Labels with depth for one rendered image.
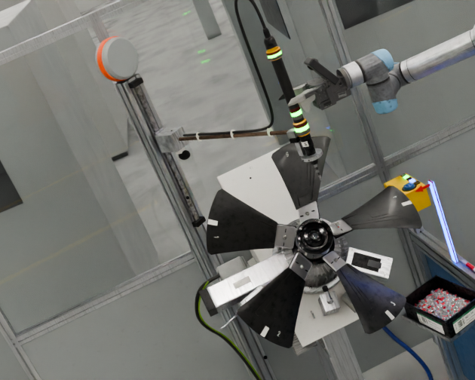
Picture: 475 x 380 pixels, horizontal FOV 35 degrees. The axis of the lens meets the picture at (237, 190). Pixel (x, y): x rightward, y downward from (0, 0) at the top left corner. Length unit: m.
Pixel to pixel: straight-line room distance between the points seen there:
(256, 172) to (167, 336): 0.91
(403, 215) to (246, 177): 0.62
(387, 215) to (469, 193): 1.09
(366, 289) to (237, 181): 0.66
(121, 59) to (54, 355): 1.29
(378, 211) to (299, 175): 0.29
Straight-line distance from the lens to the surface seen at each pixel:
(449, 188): 3.49
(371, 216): 2.50
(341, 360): 2.83
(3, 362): 4.67
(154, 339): 3.30
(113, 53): 2.73
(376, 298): 2.44
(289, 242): 2.49
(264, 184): 2.76
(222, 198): 2.46
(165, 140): 2.75
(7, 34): 3.97
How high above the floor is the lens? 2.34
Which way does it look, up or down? 22 degrees down
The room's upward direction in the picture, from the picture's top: 23 degrees counter-clockwise
